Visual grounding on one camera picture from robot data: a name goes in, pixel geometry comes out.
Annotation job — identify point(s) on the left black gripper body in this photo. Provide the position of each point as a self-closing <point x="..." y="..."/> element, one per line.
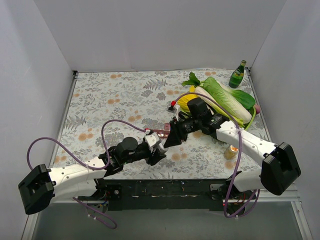
<point x="152" y="155"/>

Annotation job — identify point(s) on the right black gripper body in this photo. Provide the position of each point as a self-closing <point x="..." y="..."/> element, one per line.
<point x="178" y="129"/>

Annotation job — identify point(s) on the red weekly pill organizer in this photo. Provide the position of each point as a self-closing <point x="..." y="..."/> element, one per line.
<point x="164" y="132"/>

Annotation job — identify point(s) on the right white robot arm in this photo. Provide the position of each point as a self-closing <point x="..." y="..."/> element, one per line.
<point x="279" y="165"/>

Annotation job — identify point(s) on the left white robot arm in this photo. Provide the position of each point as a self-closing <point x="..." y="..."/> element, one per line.
<point x="43" y="185"/>

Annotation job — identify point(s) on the yellow napa cabbage toy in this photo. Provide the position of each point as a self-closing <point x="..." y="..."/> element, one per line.
<point x="183" y="102"/>

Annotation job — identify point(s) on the green bok choy toy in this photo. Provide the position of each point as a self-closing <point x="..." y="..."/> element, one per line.
<point x="245" y="99"/>

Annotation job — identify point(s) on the small orange-lid jar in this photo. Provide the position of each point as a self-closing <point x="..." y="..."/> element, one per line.
<point x="230" y="152"/>

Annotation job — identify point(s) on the floral patterned table mat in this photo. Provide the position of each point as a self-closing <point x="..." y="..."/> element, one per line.
<point x="106" y="107"/>

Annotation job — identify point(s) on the green glass bottle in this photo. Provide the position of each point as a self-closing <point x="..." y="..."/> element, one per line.
<point x="237" y="75"/>

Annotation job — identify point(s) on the green oval vegetable tray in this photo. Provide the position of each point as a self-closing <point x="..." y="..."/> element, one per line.
<point x="237" y="120"/>

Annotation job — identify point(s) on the pink radish toy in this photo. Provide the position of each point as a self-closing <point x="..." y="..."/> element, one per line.
<point x="257" y="108"/>

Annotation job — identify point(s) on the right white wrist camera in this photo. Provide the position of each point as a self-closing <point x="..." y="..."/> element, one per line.
<point x="175" y="109"/>

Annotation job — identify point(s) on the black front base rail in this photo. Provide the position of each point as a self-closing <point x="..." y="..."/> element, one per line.
<point x="159" y="194"/>

